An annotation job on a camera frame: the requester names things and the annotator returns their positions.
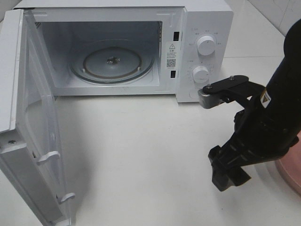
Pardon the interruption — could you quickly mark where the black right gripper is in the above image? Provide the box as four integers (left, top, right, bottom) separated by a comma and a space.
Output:
208, 95, 299, 191

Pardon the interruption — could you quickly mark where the pink round plate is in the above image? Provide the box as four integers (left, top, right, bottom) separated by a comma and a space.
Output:
276, 132, 301, 195

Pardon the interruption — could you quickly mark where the round white door button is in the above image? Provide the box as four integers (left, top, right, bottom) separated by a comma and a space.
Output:
189, 89, 199, 100

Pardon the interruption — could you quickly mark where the white microwave door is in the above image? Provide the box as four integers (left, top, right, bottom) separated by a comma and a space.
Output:
0, 9, 75, 226

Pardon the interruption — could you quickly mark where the lower white timer knob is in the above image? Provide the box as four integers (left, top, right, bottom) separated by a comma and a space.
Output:
192, 66, 209, 83

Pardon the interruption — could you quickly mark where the upper white power knob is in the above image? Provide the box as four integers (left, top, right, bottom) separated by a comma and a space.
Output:
197, 35, 216, 56

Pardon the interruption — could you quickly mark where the white microwave oven body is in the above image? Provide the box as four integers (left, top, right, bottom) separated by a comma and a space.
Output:
16, 0, 233, 102

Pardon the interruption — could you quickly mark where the white warning label sticker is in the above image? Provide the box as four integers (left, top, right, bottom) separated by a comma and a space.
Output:
165, 41, 178, 69

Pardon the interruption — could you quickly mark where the glass microwave turntable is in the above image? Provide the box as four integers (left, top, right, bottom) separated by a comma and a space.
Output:
70, 39, 155, 84

